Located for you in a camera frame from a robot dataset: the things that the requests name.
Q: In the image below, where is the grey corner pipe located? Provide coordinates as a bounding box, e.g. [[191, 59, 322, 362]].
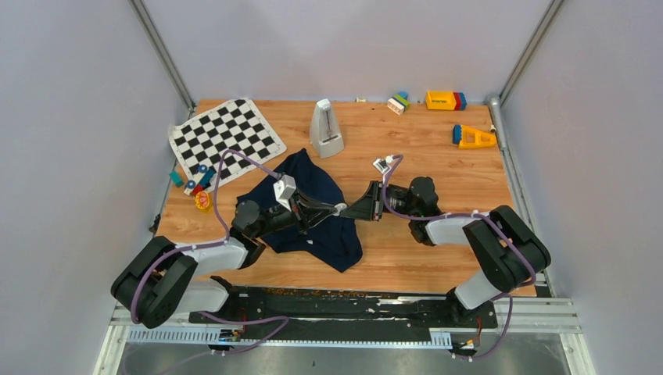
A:
[[486, 93, 550, 296]]

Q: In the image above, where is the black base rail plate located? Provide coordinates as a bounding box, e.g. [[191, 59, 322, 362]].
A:
[[217, 287, 498, 342]]

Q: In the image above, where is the red blue block pair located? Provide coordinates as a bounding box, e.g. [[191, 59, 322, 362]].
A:
[[453, 91, 467, 111]]

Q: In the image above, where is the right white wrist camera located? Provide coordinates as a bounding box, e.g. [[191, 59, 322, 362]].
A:
[[372, 155, 399, 182]]

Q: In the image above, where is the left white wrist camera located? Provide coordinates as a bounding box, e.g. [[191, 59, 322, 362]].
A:
[[273, 174, 297, 211]]

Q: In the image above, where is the white green blue block stack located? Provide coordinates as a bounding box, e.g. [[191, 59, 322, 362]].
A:
[[386, 91, 410, 116]]

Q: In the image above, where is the navy blue garment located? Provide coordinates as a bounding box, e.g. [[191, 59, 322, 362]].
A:
[[263, 148, 363, 273]]

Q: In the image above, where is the yellow red toy piece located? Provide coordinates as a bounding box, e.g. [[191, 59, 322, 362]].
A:
[[195, 191, 213, 213]]

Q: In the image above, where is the white metronome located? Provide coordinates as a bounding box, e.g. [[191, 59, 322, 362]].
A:
[[309, 98, 345, 159]]

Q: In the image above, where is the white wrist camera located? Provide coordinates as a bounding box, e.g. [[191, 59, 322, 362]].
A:
[[372, 155, 399, 182], [273, 174, 297, 211]]

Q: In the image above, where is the teal toy block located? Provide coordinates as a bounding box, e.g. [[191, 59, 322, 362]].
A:
[[169, 171, 185, 188]]

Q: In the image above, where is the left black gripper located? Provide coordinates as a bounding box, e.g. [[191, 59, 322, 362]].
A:
[[253, 188, 337, 239]]

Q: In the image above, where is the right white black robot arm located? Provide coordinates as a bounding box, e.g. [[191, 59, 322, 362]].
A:
[[339, 177, 551, 327]]

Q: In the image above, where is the yellow blue toy wedge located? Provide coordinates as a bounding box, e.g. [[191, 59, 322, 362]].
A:
[[452, 124, 497, 149]]

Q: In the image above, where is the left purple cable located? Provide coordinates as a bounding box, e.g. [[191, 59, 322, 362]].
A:
[[129, 148, 290, 358]]

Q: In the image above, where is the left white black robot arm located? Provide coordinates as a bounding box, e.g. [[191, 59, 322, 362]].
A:
[[110, 192, 346, 329]]

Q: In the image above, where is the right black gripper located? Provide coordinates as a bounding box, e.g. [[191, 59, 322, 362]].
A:
[[339, 180, 418, 221]]

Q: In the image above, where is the blue red toy car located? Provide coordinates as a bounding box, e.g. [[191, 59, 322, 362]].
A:
[[184, 165, 217, 196]]

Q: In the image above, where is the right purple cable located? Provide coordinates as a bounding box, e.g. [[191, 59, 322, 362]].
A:
[[381, 154, 539, 362]]

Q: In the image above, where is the yellow toy block bin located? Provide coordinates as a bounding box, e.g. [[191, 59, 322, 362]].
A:
[[425, 91, 457, 111]]

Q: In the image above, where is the purple cable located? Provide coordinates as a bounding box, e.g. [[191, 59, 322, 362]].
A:
[[381, 154, 539, 362], [129, 148, 290, 358]]

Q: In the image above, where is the black white checkerboard mat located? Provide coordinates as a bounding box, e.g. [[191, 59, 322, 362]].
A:
[[168, 98, 287, 195]]

